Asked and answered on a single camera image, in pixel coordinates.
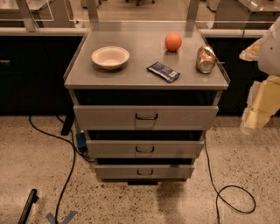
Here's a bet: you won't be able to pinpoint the grey metal drawer cabinet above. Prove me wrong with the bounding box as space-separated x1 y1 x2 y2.
65 21 229 182

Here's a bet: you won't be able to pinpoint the blue snack packet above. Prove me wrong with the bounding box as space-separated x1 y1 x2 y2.
147 62 180 83

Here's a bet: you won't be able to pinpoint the blue box behind cabinet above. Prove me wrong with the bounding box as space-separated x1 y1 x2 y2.
76 133 87 152

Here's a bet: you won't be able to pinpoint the orange fruit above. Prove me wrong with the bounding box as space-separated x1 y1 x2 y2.
164 32 182 52

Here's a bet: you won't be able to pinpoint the black bar on floor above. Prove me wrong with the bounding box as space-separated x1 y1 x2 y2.
17 189 39 224

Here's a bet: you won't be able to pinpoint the grey bottom drawer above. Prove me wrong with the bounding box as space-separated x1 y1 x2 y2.
95 164 194 180

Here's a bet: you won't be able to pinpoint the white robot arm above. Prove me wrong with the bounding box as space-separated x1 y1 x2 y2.
239 18 280 135

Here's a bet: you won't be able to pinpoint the blue tape cross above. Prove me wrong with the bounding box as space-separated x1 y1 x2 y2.
45 210 79 224

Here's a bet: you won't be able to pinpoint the black floor cable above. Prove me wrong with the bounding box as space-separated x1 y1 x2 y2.
203 136 257 224
28 115 95 224

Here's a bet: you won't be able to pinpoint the black floor cable right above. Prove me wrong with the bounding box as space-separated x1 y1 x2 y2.
203 136 257 224

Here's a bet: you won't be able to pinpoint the grey drawer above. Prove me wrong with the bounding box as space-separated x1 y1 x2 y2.
87 140 204 158
73 105 218 130
95 164 194 180

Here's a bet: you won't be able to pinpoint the grey top drawer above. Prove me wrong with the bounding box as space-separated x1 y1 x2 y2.
73 105 218 130

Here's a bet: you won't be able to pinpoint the crushed gold soda can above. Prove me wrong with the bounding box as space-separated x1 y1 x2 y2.
196 45 216 74

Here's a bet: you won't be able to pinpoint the grey middle drawer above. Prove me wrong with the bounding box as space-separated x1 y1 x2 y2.
87 140 204 158

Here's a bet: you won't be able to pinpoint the white bowl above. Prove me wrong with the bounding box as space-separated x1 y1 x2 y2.
91 46 130 70

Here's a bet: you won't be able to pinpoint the black floor cable left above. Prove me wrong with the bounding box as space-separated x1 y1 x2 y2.
28 115 95 224

